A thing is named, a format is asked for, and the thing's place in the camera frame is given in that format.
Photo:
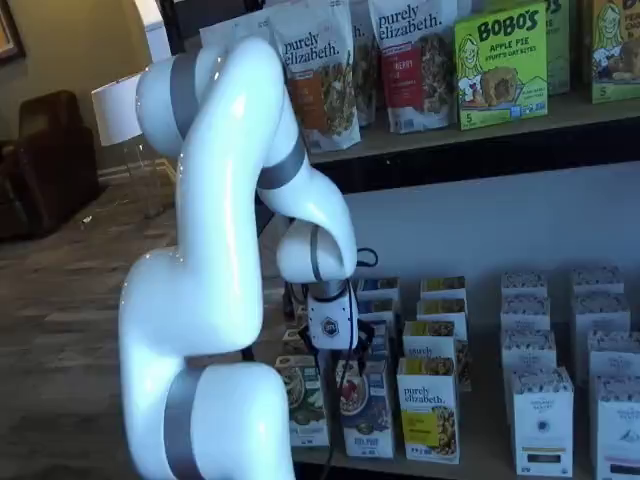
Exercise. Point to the blue purely elizabeth granola bag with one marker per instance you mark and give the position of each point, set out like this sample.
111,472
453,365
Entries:
225,32

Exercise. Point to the green Bobo's oat bites box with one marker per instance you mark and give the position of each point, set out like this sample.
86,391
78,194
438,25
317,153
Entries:
559,50

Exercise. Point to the half hidden granola bag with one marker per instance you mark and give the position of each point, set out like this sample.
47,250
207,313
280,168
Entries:
365,75

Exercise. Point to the dark brown armchair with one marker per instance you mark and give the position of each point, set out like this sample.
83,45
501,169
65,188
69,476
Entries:
45,175

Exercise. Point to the white box with black label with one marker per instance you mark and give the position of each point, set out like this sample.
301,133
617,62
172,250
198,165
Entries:
525,311
542,425
524,283
527,350

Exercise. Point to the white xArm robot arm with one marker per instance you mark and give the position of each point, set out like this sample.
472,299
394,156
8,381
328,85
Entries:
200,300

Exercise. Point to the white shade floor lamp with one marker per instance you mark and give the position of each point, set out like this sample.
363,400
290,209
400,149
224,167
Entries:
115,110

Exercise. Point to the yellow green Bobo's box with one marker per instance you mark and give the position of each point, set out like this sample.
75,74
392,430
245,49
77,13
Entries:
615,60

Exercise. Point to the yellow purely elizabeth box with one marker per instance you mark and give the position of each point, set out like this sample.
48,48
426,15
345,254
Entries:
442,286
427,415
442,307
430,340

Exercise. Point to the white door frame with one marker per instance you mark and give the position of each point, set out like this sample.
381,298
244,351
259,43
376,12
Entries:
157,45

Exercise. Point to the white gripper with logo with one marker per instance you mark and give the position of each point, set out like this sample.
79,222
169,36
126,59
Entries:
332,325

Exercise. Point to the orange purely elizabeth granola bag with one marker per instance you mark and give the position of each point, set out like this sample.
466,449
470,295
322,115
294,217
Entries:
330,100

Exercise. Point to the white box with pink label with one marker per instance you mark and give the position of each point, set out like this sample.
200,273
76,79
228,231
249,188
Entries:
620,435
602,317
615,360
597,280

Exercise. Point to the black metal shelf unit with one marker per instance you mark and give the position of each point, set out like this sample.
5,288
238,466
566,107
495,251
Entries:
450,170

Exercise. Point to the small white floor scrap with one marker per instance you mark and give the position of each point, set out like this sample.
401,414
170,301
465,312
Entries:
87,219

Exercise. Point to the dark framed wall picture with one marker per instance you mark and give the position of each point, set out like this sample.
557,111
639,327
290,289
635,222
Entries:
6,25

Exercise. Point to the blue and white cereal box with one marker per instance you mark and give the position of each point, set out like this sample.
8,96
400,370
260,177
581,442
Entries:
367,415
380,311
381,345

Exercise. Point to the green and white cereal box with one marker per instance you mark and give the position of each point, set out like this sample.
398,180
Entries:
301,315
292,342
310,415

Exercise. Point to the green Bobo's apple pie box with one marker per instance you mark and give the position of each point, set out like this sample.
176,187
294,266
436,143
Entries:
500,75

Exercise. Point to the red purely elizabeth granola bag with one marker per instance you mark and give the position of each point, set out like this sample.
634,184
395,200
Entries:
415,75

